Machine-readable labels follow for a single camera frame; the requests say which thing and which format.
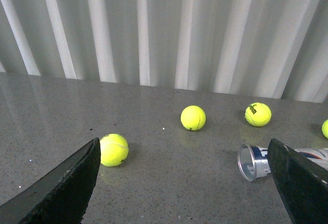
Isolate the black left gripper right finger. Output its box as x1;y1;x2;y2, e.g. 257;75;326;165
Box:
268;138;327;223

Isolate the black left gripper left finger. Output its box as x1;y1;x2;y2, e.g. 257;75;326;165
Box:
1;138;100;223

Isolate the clear Wilson tennis can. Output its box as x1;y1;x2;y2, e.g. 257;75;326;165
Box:
237;145;327;182

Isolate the far right yellow tennis ball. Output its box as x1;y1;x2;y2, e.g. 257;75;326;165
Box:
321;120;328;138

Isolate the left yellow tennis ball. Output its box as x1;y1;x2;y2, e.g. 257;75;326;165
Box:
100;134;129;167

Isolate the Wilson yellow tennis ball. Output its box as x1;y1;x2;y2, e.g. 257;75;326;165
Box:
245;103;272;127

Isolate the middle yellow tennis ball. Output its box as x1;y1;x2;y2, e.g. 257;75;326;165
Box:
180;106;206;131

